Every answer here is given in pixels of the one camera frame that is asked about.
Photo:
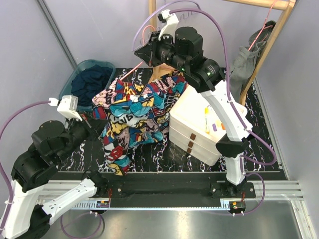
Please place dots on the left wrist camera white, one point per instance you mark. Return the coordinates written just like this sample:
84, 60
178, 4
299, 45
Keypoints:
67, 107

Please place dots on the purple cap marker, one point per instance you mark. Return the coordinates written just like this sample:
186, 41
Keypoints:
215, 127

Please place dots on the yellow cap marker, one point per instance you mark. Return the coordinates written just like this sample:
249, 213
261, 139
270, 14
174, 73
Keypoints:
208, 123

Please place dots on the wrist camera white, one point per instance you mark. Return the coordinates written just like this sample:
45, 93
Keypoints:
67, 107
170, 22

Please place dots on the wooden clothes rack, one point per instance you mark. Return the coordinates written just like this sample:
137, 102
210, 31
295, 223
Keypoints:
285, 6

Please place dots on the lavender plastic hanger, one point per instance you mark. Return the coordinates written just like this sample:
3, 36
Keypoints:
154, 14

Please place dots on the teal plastic bin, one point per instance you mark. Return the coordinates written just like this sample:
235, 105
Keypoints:
66, 90

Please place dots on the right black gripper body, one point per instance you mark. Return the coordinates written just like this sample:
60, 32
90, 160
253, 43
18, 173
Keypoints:
158, 48

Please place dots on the colourful comic print shorts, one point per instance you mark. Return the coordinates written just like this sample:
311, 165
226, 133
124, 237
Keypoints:
136, 114

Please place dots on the navy blue mesh shorts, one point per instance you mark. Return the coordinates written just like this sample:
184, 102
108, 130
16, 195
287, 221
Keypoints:
89, 82

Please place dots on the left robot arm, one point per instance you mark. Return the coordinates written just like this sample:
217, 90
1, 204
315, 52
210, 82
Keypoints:
52, 144

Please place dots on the white stacked trays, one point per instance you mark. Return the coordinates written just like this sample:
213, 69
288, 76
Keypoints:
187, 125

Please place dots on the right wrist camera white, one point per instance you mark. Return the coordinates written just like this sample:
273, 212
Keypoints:
170, 22

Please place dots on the grey shorts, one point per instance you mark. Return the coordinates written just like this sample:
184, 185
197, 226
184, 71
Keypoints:
243, 65

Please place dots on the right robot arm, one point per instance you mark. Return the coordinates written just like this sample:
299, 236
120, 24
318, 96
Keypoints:
183, 51

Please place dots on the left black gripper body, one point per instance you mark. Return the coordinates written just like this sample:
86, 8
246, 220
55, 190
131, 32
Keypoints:
92, 131

